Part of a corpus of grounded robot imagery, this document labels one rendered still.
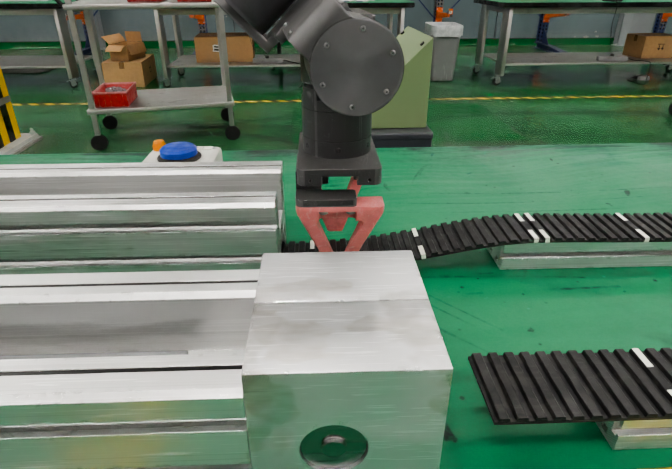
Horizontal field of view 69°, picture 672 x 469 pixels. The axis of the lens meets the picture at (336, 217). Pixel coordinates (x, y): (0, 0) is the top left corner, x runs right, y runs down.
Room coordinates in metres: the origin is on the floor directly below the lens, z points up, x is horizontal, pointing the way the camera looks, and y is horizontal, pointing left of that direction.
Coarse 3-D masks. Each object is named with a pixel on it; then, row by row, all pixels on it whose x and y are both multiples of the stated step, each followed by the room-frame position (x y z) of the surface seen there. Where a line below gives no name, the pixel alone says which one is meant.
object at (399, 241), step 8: (392, 232) 0.42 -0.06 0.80; (400, 232) 0.42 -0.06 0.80; (408, 232) 0.42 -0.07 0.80; (392, 240) 0.41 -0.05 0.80; (400, 240) 0.41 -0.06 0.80; (408, 240) 0.40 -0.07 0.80; (392, 248) 0.39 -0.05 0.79; (400, 248) 0.39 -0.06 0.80; (408, 248) 0.39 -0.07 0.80; (416, 256) 0.37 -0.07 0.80
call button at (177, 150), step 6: (168, 144) 0.52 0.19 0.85; (174, 144) 0.52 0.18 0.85; (180, 144) 0.52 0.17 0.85; (186, 144) 0.52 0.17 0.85; (192, 144) 0.52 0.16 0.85; (162, 150) 0.51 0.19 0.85; (168, 150) 0.50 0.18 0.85; (174, 150) 0.50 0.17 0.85; (180, 150) 0.50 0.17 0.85; (186, 150) 0.51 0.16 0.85; (192, 150) 0.51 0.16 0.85; (162, 156) 0.50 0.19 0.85; (168, 156) 0.50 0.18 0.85; (174, 156) 0.50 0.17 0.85; (180, 156) 0.50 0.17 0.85; (186, 156) 0.50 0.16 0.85; (192, 156) 0.51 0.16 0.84
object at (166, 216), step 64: (0, 192) 0.40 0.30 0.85; (64, 192) 0.41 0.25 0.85; (128, 192) 0.41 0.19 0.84; (192, 192) 0.41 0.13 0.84; (256, 192) 0.36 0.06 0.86; (0, 256) 0.33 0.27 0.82; (64, 256) 0.34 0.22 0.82; (128, 256) 0.34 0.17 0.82; (192, 256) 0.35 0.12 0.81; (256, 256) 0.35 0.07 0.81
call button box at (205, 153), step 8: (152, 152) 0.54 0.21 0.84; (200, 152) 0.53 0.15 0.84; (208, 152) 0.54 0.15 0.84; (216, 152) 0.54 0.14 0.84; (144, 160) 0.51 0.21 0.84; (152, 160) 0.51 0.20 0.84; (160, 160) 0.50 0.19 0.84; (168, 160) 0.50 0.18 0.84; (176, 160) 0.50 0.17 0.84; (184, 160) 0.50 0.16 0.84; (192, 160) 0.50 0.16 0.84; (200, 160) 0.51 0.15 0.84; (208, 160) 0.51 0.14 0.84; (216, 160) 0.52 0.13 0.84
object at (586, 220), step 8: (576, 216) 0.42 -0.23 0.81; (584, 216) 0.43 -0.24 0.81; (592, 216) 0.42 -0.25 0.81; (584, 224) 0.41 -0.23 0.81; (592, 224) 0.41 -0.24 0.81; (600, 224) 0.40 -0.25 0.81; (592, 232) 0.39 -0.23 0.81; (600, 232) 0.39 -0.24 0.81; (608, 232) 0.39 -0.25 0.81; (600, 240) 0.38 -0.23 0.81; (608, 240) 0.38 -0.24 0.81; (616, 240) 0.38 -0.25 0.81
